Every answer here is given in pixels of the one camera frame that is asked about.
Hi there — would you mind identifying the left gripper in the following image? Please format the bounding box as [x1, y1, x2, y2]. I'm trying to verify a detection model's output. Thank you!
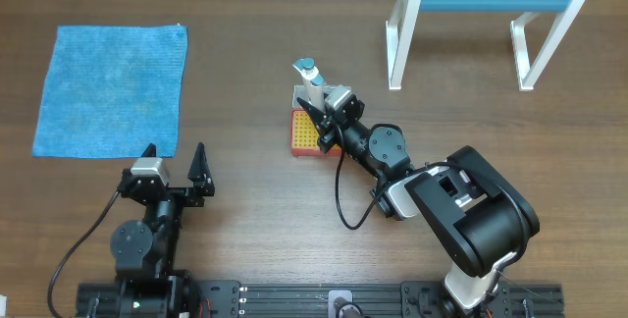
[117, 141, 216, 208]

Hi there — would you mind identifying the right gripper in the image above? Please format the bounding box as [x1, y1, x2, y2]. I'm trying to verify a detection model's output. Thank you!
[296, 95, 367, 155]

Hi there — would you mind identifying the white pipette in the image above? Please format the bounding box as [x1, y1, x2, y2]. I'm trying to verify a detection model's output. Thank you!
[292, 57, 328, 114]

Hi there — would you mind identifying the red and yellow tip box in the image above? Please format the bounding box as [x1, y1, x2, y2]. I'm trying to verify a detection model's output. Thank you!
[289, 84, 354, 159]

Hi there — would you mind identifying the blue cloth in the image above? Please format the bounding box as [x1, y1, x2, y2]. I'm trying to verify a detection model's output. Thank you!
[31, 24, 189, 160]

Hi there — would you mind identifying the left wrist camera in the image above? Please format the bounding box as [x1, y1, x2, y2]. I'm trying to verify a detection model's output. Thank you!
[130, 156, 171, 187]

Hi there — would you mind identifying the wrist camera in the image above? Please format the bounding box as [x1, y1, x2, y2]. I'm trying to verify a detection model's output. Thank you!
[130, 156, 171, 187]
[324, 84, 356, 112]

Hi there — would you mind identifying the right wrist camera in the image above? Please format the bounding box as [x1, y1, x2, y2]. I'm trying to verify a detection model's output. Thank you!
[324, 84, 356, 112]

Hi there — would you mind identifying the black cable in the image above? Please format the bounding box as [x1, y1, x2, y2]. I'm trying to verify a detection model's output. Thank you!
[46, 188, 123, 318]
[334, 122, 393, 232]

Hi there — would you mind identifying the mounting rail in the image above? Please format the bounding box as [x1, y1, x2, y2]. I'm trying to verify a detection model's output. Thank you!
[76, 280, 565, 318]

